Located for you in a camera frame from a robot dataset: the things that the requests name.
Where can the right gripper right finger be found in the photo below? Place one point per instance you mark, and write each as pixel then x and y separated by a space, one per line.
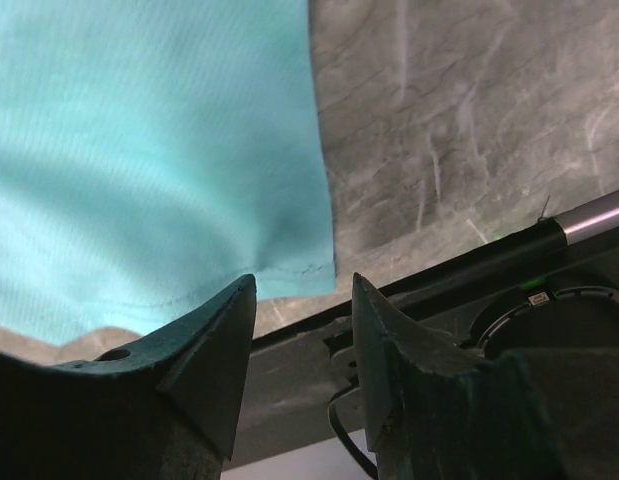
pixel 435 411

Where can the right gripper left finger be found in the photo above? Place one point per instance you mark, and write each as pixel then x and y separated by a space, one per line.
pixel 165 406

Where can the teal t shirt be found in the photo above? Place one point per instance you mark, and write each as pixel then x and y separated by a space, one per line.
pixel 151 152

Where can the aluminium rail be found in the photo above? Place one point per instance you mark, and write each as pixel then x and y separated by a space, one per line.
pixel 590 219

